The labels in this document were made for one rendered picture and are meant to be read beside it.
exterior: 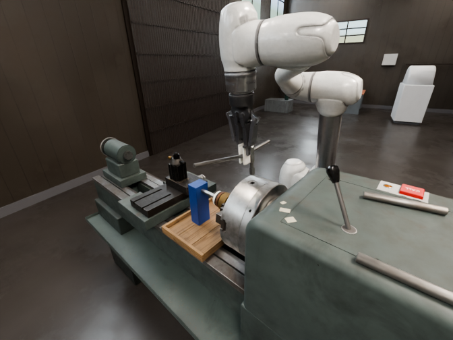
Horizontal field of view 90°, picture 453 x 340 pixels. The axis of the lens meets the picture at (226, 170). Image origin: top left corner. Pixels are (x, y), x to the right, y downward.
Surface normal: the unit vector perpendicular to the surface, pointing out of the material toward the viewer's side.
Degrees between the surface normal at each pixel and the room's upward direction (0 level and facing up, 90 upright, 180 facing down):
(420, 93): 90
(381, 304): 90
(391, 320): 90
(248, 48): 105
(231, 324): 0
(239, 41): 93
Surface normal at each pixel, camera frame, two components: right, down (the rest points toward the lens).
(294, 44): -0.46, 0.58
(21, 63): 0.85, 0.21
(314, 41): -0.22, 0.55
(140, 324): -0.02, -0.90
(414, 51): -0.53, 0.37
